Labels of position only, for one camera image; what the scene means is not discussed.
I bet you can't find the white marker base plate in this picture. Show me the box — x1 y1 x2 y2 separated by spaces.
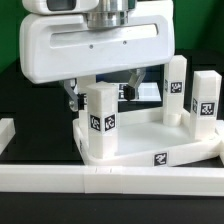
116 82 161 102

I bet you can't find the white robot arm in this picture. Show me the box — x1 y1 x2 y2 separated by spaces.
19 0 175 111

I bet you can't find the white front fence bar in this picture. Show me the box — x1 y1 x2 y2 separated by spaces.
0 165 224 196

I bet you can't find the white desk top tray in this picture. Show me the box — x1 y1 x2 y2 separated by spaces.
73 107 221 167

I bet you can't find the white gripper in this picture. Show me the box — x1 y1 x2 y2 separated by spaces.
19 0 175 112

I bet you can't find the white right fence block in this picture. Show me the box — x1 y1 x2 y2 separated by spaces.
216 120 224 165

